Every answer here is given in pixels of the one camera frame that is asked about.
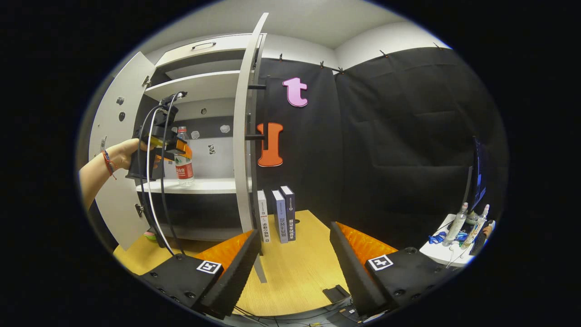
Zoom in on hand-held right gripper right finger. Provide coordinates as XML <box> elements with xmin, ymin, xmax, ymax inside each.
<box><xmin>329</xmin><ymin>221</ymin><xmax>459</xmax><ymax>318</ymax></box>

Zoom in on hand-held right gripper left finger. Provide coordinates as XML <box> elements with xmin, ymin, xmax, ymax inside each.
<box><xmin>138</xmin><ymin>228</ymin><xmax>262</xmax><ymax>319</ymax></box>

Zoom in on clear bottle red label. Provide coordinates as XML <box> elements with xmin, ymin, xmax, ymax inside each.
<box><xmin>174</xmin><ymin>126</ymin><xmax>195</xmax><ymax>188</ymax></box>

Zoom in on white cabinet door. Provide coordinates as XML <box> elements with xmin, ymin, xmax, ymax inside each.
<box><xmin>88</xmin><ymin>51</ymin><xmax>157</xmax><ymax>251</ymax></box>
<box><xmin>232</xmin><ymin>12</ymin><xmax>269</xmax><ymax>283</ymax></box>

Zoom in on black flat holder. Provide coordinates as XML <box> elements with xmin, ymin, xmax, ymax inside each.
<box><xmin>322</xmin><ymin>285</ymin><xmax>351</xmax><ymax>303</ymax></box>

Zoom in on white cabinet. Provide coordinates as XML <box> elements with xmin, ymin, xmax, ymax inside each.
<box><xmin>134</xmin><ymin>33</ymin><xmax>268</xmax><ymax>243</ymax></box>

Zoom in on white book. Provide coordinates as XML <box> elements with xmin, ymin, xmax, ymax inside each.
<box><xmin>257</xmin><ymin>190</ymin><xmax>271</xmax><ymax>243</ymax></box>

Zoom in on light purple book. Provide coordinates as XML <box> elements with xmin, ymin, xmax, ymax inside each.
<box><xmin>271</xmin><ymin>189</ymin><xmax>289</xmax><ymax>244</ymax></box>

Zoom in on dark navy book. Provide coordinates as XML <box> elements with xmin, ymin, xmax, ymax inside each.
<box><xmin>280</xmin><ymin>185</ymin><xmax>296</xmax><ymax>242</ymax></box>

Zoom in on white side table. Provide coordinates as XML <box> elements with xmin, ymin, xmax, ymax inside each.
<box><xmin>419</xmin><ymin>213</ymin><xmax>495</xmax><ymax>268</ymax></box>

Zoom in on clear plastic bottle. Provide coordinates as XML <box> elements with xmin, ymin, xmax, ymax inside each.
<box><xmin>443</xmin><ymin>202</ymin><xmax>468</xmax><ymax>247</ymax></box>

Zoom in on black backdrop cloth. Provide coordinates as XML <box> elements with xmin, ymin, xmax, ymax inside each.
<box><xmin>254</xmin><ymin>45</ymin><xmax>509</xmax><ymax>255</ymax></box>

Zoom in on white bottle colourful label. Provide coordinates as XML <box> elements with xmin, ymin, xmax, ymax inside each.
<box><xmin>462</xmin><ymin>204</ymin><xmax>491</xmax><ymax>249</ymax></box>

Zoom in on black computer monitor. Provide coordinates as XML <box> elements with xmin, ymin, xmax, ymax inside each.
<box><xmin>464</xmin><ymin>135</ymin><xmax>491</xmax><ymax>216</ymax></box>

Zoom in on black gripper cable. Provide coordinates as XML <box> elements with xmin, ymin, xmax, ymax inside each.
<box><xmin>159</xmin><ymin>93</ymin><xmax>186</xmax><ymax>256</ymax></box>

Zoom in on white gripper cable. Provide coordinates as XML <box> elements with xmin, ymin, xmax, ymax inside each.
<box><xmin>145</xmin><ymin>107</ymin><xmax>175</xmax><ymax>256</ymax></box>

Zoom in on red woven bracelet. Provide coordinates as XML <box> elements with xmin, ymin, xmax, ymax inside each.
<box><xmin>102</xmin><ymin>150</ymin><xmax>118</xmax><ymax>180</ymax></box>

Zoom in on black door handle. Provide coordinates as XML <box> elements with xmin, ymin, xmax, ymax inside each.
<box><xmin>245</xmin><ymin>76</ymin><xmax>271</xmax><ymax>151</ymax></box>

